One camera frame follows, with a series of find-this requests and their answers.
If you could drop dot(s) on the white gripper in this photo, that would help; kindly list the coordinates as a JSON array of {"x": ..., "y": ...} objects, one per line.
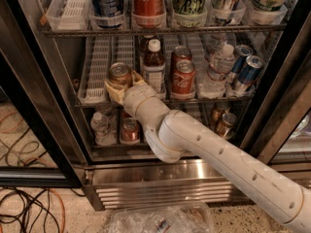
[{"x": 135, "y": 96}]

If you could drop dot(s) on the orange gold soda can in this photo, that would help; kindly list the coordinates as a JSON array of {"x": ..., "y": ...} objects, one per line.
[{"x": 120, "y": 75}]

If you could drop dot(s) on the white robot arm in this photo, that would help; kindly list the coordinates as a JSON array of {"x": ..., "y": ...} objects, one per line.
[{"x": 171, "y": 132}]

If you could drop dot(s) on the brown tea bottle middle shelf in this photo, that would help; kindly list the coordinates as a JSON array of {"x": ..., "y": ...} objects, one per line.
[{"x": 154, "y": 66}]

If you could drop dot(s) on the empty white shelf tray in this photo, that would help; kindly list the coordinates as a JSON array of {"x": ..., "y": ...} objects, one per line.
[{"x": 92, "y": 87}]

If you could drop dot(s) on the red can bottom shelf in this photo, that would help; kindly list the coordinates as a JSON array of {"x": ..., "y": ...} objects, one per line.
[{"x": 129, "y": 130}]

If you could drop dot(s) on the clear water bottle bottom shelf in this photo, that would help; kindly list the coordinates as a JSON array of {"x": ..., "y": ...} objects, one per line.
[{"x": 101, "y": 127}]

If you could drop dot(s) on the clear water bottle shelf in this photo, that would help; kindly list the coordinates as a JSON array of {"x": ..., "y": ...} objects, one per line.
[
  {"x": 101, "y": 127},
  {"x": 220, "y": 64}
]

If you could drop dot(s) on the front red cola can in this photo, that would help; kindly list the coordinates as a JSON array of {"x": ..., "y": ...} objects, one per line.
[{"x": 183, "y": 77}]

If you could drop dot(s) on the rear red cola can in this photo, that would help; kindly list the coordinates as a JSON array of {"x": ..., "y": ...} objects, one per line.
[{"x": 180, "y": 53}]

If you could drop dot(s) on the clear water bottle middle shelf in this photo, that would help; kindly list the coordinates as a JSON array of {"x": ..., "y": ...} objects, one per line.
[{"x": 220, "y": 64}]

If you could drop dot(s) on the red cola can top shelf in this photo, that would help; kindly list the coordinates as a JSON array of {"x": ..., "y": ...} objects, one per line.
[{"x": 147, "y": 12}]

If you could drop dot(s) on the dark blue can top shelf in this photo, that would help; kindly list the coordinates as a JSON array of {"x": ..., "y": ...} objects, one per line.
[{"x": 108, "y": 12}]

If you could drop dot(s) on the rear gold can bottom shelf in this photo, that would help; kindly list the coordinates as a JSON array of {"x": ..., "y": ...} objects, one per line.
[{"x": 218, "y": 110}]

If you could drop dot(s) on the left glass fridge door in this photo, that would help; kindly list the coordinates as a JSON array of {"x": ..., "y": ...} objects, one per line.
[{"x": 37, "y": 147}]

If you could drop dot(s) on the glass fridge door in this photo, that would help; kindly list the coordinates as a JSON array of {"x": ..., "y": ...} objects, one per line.
[
  {"x": 286, "y": 139},
  {"x": 37, "y": 147}
]

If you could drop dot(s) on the front gold can bottom shelf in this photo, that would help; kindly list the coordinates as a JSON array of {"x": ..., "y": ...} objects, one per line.
[{"x": 224, "y": 125}]

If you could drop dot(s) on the stainless steel fridge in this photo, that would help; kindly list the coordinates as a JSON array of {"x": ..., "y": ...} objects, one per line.
[{"x": 121, "y": 176}]

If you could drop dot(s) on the front blue energy drink can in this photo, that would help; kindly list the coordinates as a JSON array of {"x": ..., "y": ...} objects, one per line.
[{"x": 249, "y": 73}]

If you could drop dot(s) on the blue energy drink can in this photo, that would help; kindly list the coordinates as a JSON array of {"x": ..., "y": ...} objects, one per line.
[
  {"x": 241, "y": 52},
  {"x": 249, "y": 73}
]

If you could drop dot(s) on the rear blue energy drink can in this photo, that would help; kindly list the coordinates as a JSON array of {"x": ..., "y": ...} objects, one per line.
[{"x": 241, "y": 52}]

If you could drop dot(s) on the right glass fridge door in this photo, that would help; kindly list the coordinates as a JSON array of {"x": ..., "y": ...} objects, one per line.
[{"x": 286, "y": 139}]

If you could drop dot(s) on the clear plastic bin with bags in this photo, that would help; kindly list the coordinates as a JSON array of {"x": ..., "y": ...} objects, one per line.
[{"x": 184, "y": 217}]

